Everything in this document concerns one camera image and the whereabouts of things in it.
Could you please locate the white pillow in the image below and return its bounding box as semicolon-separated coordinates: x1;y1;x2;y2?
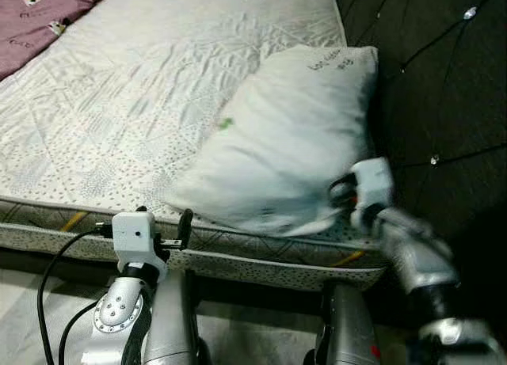
162;44;379;238

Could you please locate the white quilted mattress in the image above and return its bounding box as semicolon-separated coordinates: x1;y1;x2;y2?
0;0;393;291

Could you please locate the silver robot right leg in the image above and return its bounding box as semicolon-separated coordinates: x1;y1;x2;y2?
303;282;381;365

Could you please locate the dark tufted headboard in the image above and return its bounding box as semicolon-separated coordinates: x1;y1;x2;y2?
337;0;507;302

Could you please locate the mauve cartoon print blanket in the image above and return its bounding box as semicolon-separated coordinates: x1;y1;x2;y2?
0;0;108;81

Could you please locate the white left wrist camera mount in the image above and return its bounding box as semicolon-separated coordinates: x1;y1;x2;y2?
111;211;159;263

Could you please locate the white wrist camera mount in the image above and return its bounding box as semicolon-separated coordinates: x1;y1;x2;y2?
351;158;395;215
111;211;159;263

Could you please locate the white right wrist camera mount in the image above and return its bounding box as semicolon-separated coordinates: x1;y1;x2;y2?
351;158;395;215

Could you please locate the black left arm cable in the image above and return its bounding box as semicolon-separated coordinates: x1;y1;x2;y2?
38;222;116;365

